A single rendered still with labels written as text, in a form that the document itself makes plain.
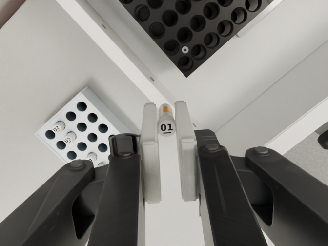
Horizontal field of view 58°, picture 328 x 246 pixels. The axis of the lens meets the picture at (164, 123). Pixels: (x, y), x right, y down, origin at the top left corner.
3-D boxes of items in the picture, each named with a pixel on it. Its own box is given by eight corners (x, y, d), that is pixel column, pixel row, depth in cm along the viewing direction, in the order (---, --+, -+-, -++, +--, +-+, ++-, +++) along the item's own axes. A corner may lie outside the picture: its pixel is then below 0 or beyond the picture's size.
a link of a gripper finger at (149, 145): (161, 204, 13) (145, 205, 13) (158, 145, 20) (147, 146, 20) (156, 142, 12) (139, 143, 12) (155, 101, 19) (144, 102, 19)
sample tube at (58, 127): (74, 118, 41) (63, 129, 36) (68, 124, 41) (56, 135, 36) (67, 112, 40) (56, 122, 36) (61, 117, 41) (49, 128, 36)
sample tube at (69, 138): (84, 128, 41) (74, 140, 37) (77, 133, 41) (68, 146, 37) (77, 122, 41) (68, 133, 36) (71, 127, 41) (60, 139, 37)
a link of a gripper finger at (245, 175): (200, 174, 11) (282, 170, 11) (190, 129, 16) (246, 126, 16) (201, 209, 11) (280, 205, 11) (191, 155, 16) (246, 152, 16)
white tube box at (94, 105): (149, 150, 43) (148, 161, 39) (106, 184, 44) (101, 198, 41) (87, 85, 40) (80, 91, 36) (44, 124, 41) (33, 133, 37)
